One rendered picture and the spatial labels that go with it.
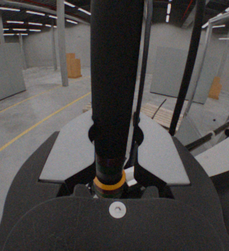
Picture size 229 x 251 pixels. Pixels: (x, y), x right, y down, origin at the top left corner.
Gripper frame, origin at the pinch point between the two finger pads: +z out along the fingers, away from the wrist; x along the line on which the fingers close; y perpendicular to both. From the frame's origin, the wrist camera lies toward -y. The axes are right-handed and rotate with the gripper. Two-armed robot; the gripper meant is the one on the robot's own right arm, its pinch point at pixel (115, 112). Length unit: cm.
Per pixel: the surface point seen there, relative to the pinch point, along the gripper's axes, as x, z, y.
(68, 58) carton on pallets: -294, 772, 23
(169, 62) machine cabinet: 224, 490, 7
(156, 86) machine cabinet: 189, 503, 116
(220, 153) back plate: 40.5, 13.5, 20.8
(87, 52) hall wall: -300, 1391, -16
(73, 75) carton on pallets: -262, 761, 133
